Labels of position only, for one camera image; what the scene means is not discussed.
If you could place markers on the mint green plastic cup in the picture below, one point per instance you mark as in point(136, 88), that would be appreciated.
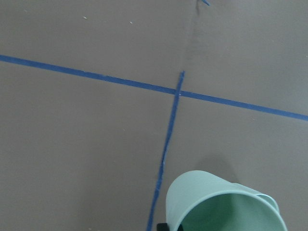
point(200, 201)

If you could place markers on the crossing blue tape strip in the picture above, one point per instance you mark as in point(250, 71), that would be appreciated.
point(161, 170)

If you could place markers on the long blue tape strip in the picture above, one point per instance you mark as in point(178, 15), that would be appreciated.
point(142, 85)

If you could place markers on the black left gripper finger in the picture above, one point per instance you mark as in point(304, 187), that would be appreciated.
point(162, 227)

